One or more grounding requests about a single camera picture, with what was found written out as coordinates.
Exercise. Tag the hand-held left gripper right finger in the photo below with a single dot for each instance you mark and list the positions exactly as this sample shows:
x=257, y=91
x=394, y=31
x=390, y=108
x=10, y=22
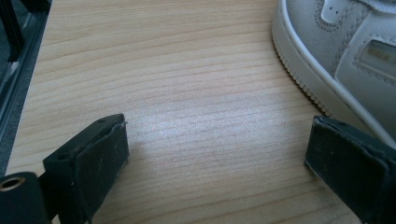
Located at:
x=351, y=165

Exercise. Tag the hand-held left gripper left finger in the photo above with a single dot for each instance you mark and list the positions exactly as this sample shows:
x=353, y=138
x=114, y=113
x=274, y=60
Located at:
x=90, y=168

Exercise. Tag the white and grey sneaker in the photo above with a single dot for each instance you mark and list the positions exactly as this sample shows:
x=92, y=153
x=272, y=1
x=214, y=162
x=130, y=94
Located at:
x=311, y=34

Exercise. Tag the aluminium floor rail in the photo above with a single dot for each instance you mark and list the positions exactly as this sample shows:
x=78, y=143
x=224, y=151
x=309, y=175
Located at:
x=18, y=93

